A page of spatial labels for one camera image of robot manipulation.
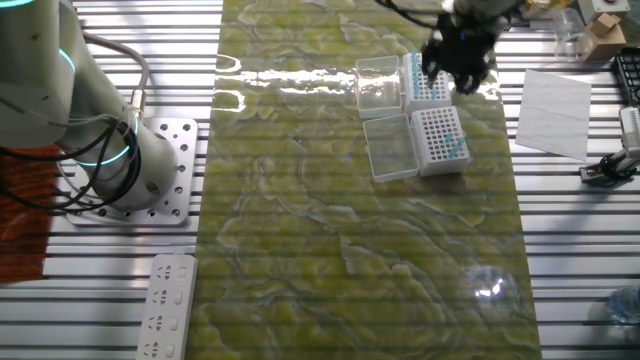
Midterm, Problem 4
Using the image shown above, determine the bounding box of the brown wooden board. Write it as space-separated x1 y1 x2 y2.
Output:
0 144 61 284

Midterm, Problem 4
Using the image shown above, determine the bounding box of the clear plastic cup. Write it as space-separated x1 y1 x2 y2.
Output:
552 7 594 62

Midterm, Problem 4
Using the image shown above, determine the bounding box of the white paper sheet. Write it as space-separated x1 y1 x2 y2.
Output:
514 68 593 162

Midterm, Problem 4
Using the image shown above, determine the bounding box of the small silver camera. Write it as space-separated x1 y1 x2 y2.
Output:
618 105 640 162

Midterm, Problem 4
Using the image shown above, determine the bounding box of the white power strip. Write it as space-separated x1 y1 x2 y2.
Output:
134 253 200 360

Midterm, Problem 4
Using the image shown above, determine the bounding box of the silver camera mount base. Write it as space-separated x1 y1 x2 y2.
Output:
578 148 640 185

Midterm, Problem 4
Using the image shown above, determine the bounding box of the black keyboard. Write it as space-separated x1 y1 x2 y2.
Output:
612 49 640 106

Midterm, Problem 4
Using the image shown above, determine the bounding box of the white box device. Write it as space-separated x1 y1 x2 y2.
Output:
577 0 632 15

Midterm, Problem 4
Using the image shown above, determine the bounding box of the clear water bottle blue cap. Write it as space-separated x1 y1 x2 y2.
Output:
607 285 640 325

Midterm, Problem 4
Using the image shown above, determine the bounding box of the white pipette tip rack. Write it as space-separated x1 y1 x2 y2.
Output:
409 105 471 177
402 51 453 115

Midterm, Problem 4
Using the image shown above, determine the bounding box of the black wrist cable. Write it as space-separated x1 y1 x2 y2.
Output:
374 0 441 31

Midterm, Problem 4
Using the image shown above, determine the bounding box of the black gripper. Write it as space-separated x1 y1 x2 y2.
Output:
420 13 499 96

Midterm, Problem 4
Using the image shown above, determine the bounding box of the yellow box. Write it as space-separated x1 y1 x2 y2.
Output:
519 0 571 20

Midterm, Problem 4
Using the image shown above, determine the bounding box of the green marble pattern mat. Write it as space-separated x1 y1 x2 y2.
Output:
184 0 544 360

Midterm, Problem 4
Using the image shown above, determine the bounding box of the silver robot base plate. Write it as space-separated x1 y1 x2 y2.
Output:
64 117 200 227

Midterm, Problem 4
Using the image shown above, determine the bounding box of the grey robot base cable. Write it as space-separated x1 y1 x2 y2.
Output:
82 32 151 121

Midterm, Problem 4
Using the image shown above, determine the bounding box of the black base cable bundle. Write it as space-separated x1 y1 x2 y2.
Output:
0 119 144 214

